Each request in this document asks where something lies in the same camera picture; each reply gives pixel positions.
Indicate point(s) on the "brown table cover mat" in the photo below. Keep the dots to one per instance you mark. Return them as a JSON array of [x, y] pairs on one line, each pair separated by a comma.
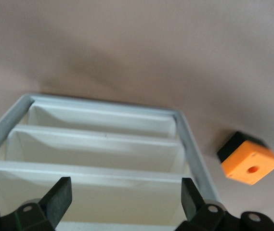
[[136, 48]]

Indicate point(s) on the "white drawer cabinet housing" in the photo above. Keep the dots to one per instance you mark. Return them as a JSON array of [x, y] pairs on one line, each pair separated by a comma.
[[194, 158]]

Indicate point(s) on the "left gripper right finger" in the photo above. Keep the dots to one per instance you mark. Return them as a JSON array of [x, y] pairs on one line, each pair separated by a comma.
[[192, 204]]

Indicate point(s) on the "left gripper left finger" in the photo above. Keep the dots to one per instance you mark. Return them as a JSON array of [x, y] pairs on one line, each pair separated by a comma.
[[55, 199]]

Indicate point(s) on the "orange button enclosure box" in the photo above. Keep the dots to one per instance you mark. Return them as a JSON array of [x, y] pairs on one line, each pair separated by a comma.
[[247, 158]]

